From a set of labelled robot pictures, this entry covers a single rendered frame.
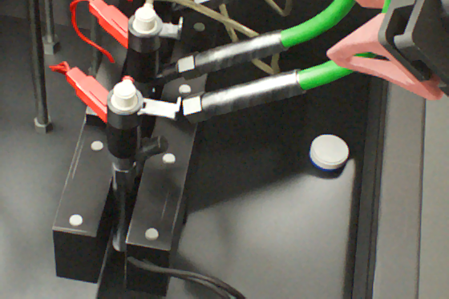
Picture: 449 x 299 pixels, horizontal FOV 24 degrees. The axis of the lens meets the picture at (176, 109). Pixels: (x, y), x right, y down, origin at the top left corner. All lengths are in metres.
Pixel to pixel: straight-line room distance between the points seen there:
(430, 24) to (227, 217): 0.48
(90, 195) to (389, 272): 0.26
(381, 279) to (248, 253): 0.18
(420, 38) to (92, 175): 0.38
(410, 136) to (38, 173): 0.38
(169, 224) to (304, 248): 0.22
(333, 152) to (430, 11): 0.49
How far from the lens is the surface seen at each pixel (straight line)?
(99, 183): 0.90
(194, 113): 0.78
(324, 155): 1.10
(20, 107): 1.14
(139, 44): 0.84
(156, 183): 0.90
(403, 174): 0.98
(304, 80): 0.74
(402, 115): 1.02
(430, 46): 0.63
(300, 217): 1.07
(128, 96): 0.78
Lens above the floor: 1.72
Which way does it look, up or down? 52 degrees down
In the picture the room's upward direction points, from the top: 4 degrees clockwise
